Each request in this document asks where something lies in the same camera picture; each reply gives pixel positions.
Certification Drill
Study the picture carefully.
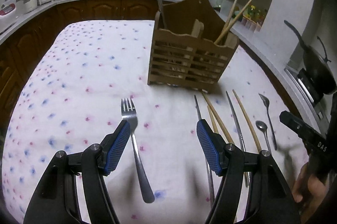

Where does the steel fork long handle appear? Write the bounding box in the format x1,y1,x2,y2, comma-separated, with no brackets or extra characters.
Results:
120,98,155,203

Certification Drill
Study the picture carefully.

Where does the wooden chopstick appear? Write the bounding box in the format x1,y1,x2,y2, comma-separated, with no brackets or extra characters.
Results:
232,89,262,152
215,0,253,45
207,105,219,134
201,92,235,144
222,0,238,31

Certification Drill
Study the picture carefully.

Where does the gas stove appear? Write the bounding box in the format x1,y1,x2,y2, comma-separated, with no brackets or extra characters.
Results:
285,67,329,131

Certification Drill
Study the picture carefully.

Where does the wooden utensil holder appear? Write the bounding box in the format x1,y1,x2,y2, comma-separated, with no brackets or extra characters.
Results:
147,0,239,92

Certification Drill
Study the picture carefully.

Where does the steel fork small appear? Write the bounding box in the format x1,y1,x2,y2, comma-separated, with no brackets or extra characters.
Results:
259,93,278,150

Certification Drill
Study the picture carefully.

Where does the black wok pan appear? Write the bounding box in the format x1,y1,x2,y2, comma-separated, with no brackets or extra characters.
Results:
284,20,336,94

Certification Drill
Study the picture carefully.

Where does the steel spoon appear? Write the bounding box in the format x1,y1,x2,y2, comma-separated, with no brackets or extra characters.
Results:
255,120,271,153

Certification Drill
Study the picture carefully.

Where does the floral white tablecloth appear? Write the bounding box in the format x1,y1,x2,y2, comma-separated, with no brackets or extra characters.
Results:
2,21,308,223

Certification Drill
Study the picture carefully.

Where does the person's right hand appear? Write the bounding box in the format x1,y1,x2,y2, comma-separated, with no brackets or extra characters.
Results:
292,163,336,223

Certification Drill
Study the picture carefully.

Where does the yellow green oil bottle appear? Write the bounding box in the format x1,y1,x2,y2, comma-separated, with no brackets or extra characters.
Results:
247,5,258,21

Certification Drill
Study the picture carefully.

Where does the small white slow cooker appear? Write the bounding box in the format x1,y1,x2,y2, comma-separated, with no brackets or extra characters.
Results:
23,0,38,13

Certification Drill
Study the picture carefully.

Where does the white rice cooker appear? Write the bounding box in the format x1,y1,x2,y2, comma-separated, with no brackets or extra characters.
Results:
0,3,17,32

